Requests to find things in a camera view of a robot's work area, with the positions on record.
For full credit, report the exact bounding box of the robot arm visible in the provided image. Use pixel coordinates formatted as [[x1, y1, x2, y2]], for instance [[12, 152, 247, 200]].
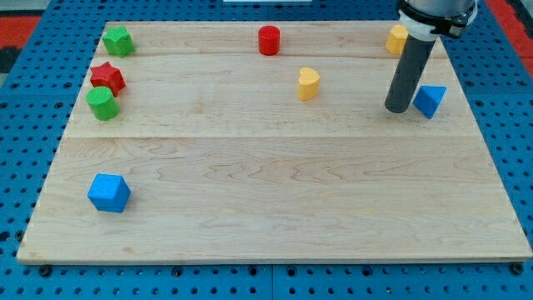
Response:
[[396, 0, 478, 42]]

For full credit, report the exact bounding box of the yellow heart block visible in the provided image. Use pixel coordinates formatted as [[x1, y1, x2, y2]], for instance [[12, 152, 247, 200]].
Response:
[[296, 67, 321, 101]]

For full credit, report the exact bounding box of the blue triangle block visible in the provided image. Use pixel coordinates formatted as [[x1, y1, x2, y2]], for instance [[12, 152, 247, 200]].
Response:
[[413, 86, 447, 119]]

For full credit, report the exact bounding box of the wooden board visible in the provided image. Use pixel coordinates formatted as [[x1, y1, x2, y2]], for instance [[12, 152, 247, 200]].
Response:
[[17, 21, 532, 265]]

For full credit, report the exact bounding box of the red cylinder block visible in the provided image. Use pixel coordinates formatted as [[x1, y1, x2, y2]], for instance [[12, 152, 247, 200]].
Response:
[[257, 25, 281, 56]]

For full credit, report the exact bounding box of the blue cube block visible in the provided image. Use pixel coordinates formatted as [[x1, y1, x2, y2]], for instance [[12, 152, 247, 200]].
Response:
[[87, 173, 131, 213]]

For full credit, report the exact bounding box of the green cylinder block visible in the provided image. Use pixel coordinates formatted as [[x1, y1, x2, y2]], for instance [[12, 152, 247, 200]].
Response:
[[86, 86, 119, 121]]

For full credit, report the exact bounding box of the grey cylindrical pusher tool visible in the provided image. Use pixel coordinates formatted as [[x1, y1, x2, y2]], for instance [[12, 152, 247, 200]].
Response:
[[385, 35, 436, 113]]

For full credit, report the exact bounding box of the red star block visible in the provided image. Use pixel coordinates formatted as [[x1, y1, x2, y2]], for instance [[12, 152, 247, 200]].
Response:
[[90, 62, 126, 97]]

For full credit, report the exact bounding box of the green star block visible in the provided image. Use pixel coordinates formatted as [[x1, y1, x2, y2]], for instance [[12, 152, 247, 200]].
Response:
[[102, 26, 136, 58]]

